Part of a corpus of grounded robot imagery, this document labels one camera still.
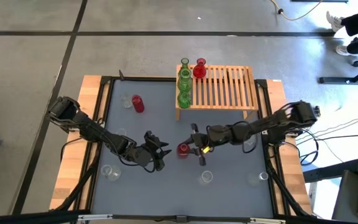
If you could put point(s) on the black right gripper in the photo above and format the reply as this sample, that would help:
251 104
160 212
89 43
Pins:
204 141

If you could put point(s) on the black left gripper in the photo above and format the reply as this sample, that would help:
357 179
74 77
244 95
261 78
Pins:
145 152

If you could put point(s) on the red cup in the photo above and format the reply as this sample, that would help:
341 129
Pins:
183 150

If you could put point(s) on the clear glass carafe vase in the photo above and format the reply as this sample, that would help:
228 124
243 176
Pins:
121 131
110 172
207 176

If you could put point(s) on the green ribbed glass vase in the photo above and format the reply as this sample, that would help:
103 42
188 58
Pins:
184 100

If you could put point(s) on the red cylindrical glass bottle vase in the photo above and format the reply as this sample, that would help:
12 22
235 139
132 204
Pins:
138 103

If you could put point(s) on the clear faceted glass vase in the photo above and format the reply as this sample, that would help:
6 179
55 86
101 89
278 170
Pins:
250 142

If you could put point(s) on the green embossed glass vase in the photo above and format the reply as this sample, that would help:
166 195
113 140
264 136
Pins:
185 81

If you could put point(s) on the clear diamond-cut glass vase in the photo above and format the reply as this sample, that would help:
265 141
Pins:
256 179

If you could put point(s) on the red bulbous glass vase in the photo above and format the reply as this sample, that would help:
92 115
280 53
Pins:
199 71

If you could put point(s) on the tall twisted green glass vase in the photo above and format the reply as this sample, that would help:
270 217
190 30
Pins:
184 63

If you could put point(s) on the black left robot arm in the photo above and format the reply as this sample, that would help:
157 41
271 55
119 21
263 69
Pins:
89 129

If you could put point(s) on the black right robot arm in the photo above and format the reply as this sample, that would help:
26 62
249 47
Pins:
275 121

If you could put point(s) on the wooden slatted shelf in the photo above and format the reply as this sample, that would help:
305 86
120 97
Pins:
228 87

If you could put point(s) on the small clear ribbed glass vase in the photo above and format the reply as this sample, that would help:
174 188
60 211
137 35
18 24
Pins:
126 102

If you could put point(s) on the aluminium extrusion bar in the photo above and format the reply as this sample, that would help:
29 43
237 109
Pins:
267 221
95 217

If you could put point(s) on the wooden table side board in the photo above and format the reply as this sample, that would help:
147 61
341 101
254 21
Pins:
87 90
291 174

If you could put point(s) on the black desk leg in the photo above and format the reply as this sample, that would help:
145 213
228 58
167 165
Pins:
346 80

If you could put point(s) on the white shoe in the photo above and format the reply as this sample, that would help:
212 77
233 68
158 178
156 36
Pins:
333 21
343 50

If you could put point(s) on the black metal table frame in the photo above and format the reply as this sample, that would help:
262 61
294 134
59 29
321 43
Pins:
141 79

